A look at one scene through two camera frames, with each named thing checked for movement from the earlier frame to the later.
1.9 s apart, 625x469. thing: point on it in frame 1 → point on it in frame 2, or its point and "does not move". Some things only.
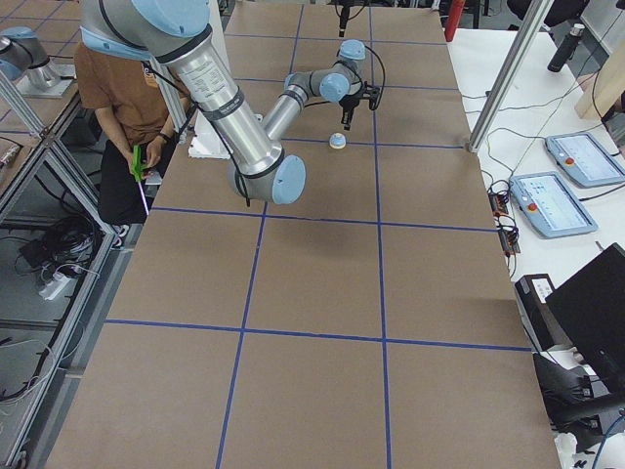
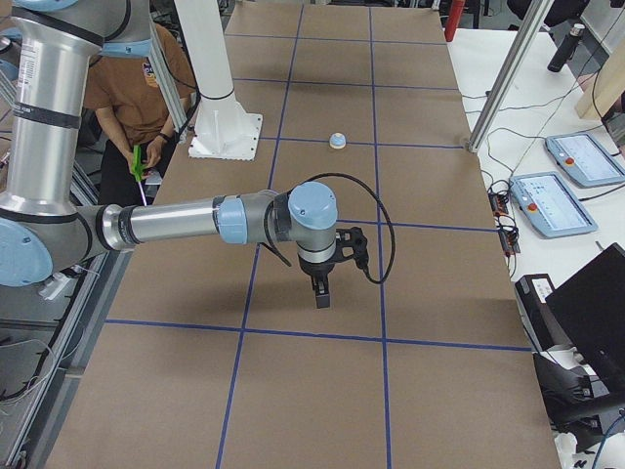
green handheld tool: [137, 167] does not move
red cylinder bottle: [453, 19] does not move
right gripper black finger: [347, 117] → [319, 277]
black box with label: [543, 327] does not move
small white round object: [337, 141] does not move
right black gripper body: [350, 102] → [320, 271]
